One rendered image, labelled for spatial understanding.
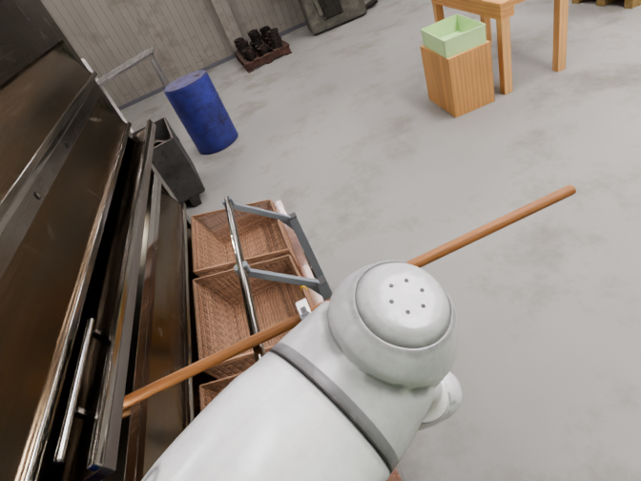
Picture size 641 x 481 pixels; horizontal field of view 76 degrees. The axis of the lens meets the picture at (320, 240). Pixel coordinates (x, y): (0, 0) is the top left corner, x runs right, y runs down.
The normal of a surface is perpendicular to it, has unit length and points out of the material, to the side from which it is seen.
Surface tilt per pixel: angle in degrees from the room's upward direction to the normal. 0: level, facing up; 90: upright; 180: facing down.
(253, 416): 5
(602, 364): 0
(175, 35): 90
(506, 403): 0
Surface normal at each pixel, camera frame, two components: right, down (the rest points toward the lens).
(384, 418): 0.35, -0.04
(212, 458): -0.29, -0.67
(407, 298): 0.11, -0.62
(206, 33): 0.29, 0.54
